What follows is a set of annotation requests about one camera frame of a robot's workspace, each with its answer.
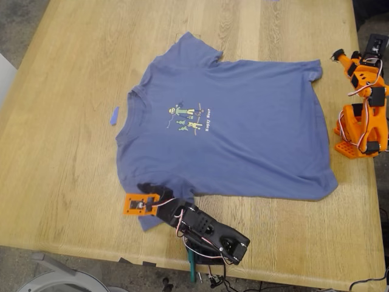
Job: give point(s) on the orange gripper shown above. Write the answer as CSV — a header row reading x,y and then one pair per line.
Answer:
x,y
343,58

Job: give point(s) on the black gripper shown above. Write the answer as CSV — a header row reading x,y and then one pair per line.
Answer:
x,y
151,191

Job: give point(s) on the blue printed T-shirt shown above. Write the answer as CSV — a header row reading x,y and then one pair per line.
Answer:
x,y
228,152

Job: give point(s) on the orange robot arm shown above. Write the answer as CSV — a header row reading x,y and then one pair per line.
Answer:
x,y
373,127

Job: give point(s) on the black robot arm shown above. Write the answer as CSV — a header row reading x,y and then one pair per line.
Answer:
x,y
231,240

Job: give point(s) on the blue tape strip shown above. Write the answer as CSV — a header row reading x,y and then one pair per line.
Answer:
x,y
114,116

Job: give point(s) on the teal table clamp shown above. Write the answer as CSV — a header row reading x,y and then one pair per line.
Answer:
x,y
192,267

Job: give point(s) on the grey round chair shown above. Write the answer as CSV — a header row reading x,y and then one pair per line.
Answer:
x,y
60,280

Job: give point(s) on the white furniture panel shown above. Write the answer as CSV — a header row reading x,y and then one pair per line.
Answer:
x,y
6,79

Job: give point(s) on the orange camera mount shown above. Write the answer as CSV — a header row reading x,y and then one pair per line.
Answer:
x,y
132,207

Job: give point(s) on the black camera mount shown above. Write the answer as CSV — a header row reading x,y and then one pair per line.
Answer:
x,y
377,45

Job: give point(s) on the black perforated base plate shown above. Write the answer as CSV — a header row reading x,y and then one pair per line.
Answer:
x,y
202,259

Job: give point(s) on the orange perforated base plate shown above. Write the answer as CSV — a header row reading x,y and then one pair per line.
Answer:
x,y
346,150

